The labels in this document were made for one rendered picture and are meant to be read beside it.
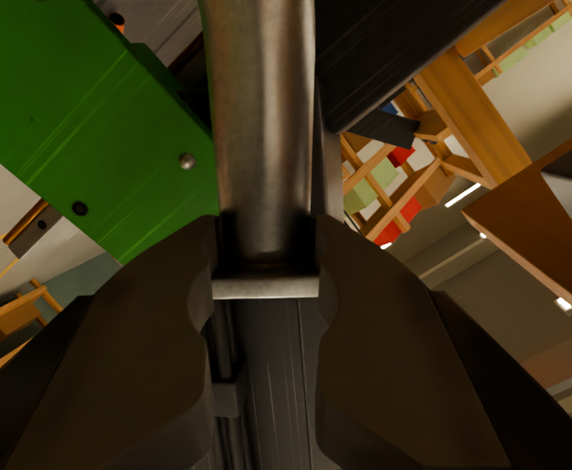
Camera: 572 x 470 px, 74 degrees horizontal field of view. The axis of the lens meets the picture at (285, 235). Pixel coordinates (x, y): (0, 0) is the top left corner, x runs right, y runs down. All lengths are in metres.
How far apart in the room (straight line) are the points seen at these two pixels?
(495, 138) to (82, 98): 0.92
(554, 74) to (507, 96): 0.94
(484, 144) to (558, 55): 9.06
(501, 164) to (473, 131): 0.11
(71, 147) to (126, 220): 0.06
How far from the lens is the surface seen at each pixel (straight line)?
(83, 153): 0.27
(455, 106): 1.02
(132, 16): 0.71
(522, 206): 0.69
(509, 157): 1.05
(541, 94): 9.93
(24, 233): 0.48
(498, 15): 0.77
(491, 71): 9.07
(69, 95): 0.27
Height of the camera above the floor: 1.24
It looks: 6 degrees up
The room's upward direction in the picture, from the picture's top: 141 degrees clockwise
